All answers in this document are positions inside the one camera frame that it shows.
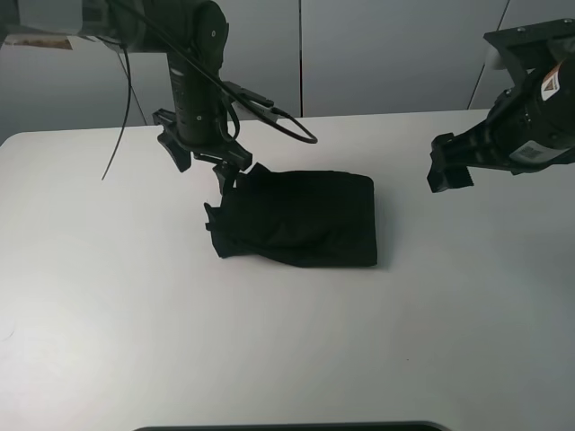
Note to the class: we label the black printed t-shirt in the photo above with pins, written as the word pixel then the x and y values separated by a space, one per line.
pixel 304 219

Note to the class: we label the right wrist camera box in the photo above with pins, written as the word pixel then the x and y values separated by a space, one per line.
pixel 536 46

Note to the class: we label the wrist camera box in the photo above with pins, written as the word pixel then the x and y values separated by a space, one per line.
pixel 536 46
pixel 264 106

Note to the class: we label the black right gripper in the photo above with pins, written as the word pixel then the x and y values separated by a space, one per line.
pixel 488 145

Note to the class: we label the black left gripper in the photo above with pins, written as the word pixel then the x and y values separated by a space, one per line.
pixel 204 142

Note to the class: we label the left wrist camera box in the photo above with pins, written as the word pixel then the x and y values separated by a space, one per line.
pixel 264 106

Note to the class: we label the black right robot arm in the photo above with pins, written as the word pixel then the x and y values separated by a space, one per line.
pixel 551 107

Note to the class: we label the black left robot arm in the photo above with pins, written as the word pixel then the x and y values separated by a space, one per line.
pixel 192 35

